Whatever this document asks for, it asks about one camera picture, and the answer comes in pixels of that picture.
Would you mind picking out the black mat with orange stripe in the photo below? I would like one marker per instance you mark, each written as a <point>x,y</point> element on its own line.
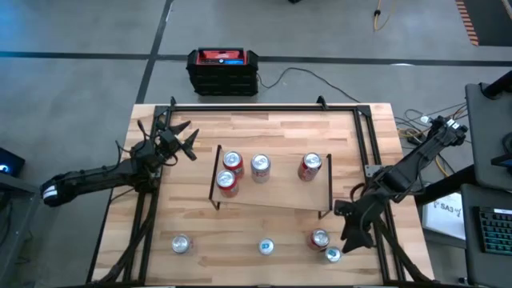
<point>492,24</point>

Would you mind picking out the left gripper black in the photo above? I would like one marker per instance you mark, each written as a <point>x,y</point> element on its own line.
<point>170,142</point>

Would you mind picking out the black diagonal support bar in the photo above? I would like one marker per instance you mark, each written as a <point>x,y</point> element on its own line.
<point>448,184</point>

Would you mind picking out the black metal table frame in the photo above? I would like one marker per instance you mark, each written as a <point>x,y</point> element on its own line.
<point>260,108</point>

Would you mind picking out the backlit black keyboard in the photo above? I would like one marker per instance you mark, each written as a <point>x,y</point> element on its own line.
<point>496,232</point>

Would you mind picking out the grey metal workbench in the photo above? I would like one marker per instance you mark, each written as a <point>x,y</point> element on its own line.
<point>24,188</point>

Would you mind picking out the white paper sign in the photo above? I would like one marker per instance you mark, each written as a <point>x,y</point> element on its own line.
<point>444,220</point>

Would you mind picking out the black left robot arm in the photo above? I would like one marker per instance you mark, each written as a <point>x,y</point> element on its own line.
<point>92,180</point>

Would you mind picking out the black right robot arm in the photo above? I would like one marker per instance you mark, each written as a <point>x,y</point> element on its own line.
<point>416,160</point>

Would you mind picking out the black frame clamp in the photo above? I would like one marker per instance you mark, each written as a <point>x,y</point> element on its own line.
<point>321,102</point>
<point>173,102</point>

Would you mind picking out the red-orange Fanta can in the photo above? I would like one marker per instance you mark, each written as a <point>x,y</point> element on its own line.
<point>233,160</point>
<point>226,180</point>

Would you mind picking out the grey metal bracket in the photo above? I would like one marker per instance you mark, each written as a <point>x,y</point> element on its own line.
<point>370,170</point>

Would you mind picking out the silver soda can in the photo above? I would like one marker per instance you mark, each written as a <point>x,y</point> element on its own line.
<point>181,243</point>
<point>261,163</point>

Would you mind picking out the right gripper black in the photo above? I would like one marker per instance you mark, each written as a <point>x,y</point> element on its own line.
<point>368,210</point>

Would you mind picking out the black computer with blue light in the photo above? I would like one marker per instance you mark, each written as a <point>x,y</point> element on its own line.
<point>10,162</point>

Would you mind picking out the dark grey desk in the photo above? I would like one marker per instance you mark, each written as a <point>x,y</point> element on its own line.
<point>470,256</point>

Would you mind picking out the wooden shelf with black legs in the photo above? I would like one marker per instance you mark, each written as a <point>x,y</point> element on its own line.
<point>280,192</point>

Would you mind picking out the red black power station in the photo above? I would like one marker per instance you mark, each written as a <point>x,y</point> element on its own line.
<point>222,80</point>

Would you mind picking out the slim silver blue drink can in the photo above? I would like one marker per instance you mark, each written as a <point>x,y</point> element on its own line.
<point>333,254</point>
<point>266,246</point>

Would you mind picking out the black pole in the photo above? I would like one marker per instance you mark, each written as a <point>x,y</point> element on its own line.
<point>500,86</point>

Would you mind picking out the red Coca-Cola can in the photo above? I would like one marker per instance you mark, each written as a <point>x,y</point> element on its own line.
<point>320,238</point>
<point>312,161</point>

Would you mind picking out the grey desk top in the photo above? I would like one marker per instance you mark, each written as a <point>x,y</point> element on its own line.
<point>484,132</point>

